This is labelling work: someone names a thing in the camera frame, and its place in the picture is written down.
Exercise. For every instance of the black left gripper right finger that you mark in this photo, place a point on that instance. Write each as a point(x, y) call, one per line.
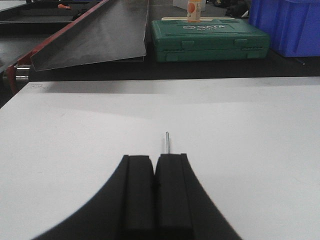
point(184, 209)

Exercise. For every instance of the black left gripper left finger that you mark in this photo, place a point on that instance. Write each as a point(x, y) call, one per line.
point(123, 209)

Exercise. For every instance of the green black screwdriver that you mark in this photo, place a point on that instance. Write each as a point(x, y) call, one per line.
point(167, 142)

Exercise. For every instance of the green SATA tool case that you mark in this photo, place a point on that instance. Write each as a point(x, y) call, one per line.
point(212, 40)

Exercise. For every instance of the black metal ramp plate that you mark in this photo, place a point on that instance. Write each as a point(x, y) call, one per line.
point(112, 30)

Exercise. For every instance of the orange juice bottle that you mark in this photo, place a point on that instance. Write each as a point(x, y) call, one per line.
point(194, 10)

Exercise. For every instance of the large blue plastic bin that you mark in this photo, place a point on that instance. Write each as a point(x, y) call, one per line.
point(293, 25)

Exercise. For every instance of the orange handled tool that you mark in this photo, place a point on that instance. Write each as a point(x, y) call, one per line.
point(62, 6)

